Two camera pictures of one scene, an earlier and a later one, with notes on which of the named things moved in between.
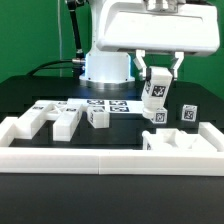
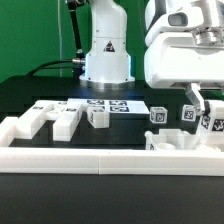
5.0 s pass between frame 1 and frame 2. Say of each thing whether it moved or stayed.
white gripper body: moved
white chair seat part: stayed
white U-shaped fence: stayed
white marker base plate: stayed
